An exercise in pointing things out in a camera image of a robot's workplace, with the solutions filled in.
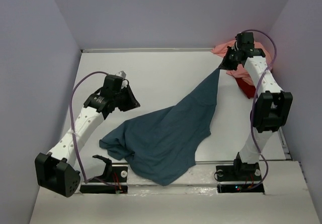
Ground teal blue t shirt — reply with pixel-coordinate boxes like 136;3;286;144
99;69;220;186

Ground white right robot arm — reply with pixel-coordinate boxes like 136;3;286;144
219;30;293;180

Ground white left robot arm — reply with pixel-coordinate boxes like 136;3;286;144
35;71;140;197

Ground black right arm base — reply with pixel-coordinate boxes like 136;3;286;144
214;163;265;194

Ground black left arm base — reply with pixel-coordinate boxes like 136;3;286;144
79;155;128;194

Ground pink t shirt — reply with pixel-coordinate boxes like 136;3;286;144
211;40;272;86

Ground red t shirt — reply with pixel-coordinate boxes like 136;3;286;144
235;78;256;99

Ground metal back table rail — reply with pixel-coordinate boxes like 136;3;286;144
80;48;212;53

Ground metal table rail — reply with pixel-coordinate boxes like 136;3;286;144
112;161;233;166
80;48;212;53

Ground metal left side rail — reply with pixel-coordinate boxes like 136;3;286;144
51;135;62;160

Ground metal front table rail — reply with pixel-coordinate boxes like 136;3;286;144
112;161;233;166

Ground metal right side rail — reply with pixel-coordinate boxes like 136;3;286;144
278;128;293;161

